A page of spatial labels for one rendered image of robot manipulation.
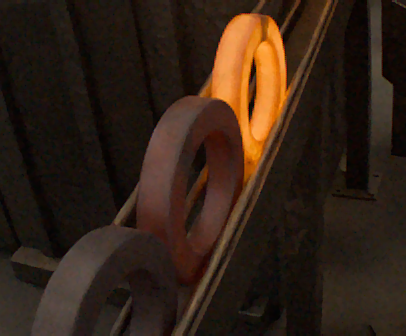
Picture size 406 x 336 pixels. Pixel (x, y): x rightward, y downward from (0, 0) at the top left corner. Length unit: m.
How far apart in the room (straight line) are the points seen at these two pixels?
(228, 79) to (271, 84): 0.15
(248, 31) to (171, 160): 0.21
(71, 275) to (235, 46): 0.34
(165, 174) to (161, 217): 0.04
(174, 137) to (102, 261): 0.15
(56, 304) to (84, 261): 0.04
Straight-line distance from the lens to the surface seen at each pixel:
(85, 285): 0.41
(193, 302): 0.54
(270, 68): 0.77
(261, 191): 0.65
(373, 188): 1.71
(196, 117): 0.53
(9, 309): 1.53
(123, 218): 0.57
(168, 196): 0.50
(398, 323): 1.34
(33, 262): 1.53
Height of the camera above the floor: 0.99
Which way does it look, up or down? 32 degrees down
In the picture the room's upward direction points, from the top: 12 degrees counter-clockwise
